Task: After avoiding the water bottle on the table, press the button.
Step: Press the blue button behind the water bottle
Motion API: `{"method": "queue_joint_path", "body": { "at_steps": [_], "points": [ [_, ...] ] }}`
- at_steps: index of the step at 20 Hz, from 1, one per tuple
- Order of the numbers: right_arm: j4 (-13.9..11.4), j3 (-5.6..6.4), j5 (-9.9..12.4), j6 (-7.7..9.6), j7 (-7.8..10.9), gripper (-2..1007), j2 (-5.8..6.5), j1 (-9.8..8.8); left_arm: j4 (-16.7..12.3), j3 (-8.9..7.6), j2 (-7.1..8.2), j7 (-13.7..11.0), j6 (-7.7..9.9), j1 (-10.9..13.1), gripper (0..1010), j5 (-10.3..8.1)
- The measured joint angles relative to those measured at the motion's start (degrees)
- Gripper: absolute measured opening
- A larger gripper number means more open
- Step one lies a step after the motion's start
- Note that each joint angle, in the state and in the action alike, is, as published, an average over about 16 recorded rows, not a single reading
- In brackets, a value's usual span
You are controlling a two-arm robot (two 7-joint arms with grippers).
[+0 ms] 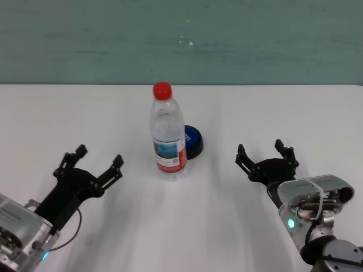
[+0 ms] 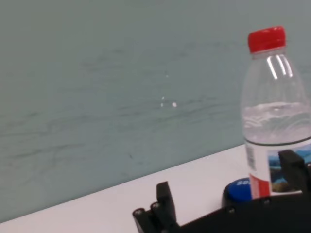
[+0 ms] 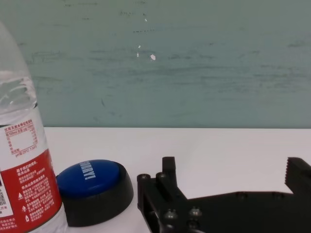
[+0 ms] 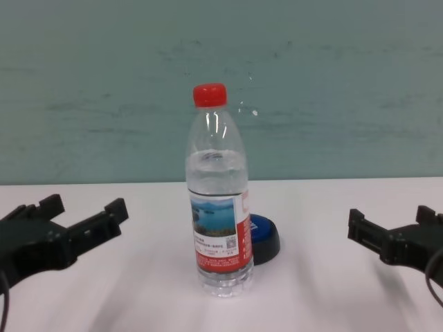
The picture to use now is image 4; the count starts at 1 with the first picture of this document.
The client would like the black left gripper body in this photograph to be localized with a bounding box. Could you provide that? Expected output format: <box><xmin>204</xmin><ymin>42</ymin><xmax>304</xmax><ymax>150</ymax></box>
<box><xmin>0</xmin><ymin>220</ymin><xmax>80</xmax><ymax>288</ymax></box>

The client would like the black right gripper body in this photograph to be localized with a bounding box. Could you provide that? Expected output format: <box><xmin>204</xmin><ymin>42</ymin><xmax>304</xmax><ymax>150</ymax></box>
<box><xmin>380</xmin><ymin>223</ymin><xmax>443</xmax><ymax>278</ymax></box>

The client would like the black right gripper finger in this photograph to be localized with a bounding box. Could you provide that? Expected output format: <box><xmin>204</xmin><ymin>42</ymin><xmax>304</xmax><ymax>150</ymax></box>
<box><xmin>347</xmin><ymin>207</ymin><xmax>392</xmax><ymax>260</ymax></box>
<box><xmin>415</xmin><ymin>205</ymin><xmax>443</xmax><ymax>226</ymax></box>

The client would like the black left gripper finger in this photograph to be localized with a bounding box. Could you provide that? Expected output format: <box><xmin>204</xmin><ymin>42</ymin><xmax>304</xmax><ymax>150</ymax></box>
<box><xmin>0</xmin><ymin>194</ymin><xmax>66</xmax><ymax>225</ymax></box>
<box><xmin>68</xmin><ymin>197</ymin><xmax>130</xmax><ymax>261</ymax></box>

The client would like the blue button black base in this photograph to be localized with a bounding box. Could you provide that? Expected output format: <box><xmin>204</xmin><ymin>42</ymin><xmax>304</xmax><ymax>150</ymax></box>
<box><xmin>248</xmin><ymin>213</ymin><xmax>282</xmax><ymax>266</ymax></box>

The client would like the clear water bottle red cap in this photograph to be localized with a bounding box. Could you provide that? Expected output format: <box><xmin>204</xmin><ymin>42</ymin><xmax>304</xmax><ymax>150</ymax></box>
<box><xmin>185</xmin><ymin>82</ymin><xmax>255</xmax><ymax>299</ymax></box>

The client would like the black right camera cable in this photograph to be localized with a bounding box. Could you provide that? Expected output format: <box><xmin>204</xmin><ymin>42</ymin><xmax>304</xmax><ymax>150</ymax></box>
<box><xmin>424</xmin><ymin>248</ymin><xmax>443</xmax><ymax>309</ymax></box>

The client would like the black camera cable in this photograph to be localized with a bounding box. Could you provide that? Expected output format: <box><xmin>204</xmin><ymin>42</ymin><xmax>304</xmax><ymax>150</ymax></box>
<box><xmin>424</xmin><ymin>248</ymin><xmax>443</xmax><ymax>309</ymax></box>
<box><xmin>0</xmin><ymin>271</ymin><xmax>12</xmax><ymax>332</ymax></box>

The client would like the black left camera cable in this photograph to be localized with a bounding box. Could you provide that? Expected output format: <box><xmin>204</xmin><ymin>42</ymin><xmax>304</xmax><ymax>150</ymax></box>
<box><xmin>0</xmin><ymin>271</ymin><xmax>12</xmax><ymax>332</ymax></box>

